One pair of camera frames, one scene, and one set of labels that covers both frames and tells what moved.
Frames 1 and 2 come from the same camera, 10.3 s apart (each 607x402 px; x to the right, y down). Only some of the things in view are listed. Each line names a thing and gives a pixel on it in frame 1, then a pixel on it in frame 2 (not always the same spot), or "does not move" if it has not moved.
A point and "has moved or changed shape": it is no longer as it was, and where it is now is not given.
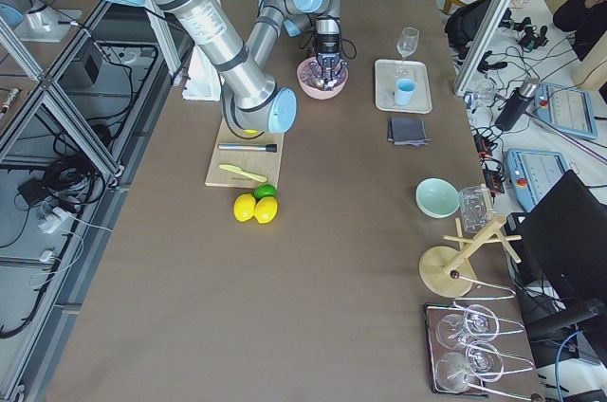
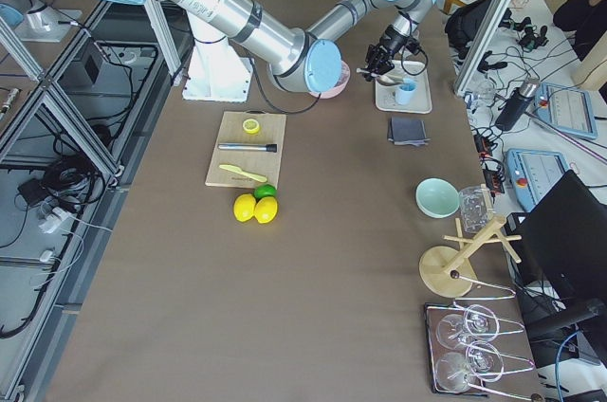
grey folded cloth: (407, 132) does not move
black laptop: (563, 251) does not move
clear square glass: (476, 208) does not move
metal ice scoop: (319, 83) has moved or changed shape
